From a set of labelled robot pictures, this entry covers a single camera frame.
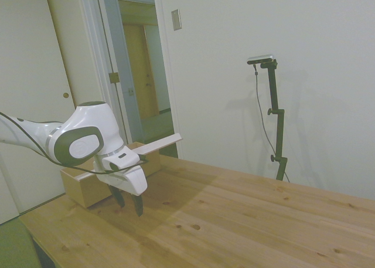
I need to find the grey exterior camera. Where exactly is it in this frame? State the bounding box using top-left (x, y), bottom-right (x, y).
top-left (247, 54), bottom-right (275, 65)

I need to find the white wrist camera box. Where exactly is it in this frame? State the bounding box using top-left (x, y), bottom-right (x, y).
top-left (102, 150), bottom-right (141, 171)

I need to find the black camera stand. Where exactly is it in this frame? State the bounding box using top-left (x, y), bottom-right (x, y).
top-left (260, 59), bottom-right (288, 182)

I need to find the brown hallway door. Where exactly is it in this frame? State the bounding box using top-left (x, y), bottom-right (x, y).
top-left (122, 23), bottom-right (161, 119)

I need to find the white wall switch plate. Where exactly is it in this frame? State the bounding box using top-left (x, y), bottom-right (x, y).
top-left (171, 9), bottom-right (182, 32)

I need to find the white closet door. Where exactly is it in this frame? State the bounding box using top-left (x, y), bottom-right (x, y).
top-left (0, 0), bottom-right (77, 223)

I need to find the open white room door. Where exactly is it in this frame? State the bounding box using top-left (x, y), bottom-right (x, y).
top-left (95, 0), bottom-right (134, 144)

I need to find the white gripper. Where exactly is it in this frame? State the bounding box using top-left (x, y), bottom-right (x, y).
top-left (93, 157), bottom-right (148, 217)

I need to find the green chair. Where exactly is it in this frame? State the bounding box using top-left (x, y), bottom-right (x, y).
top-left (0, 217), bottom-right (41, 268)

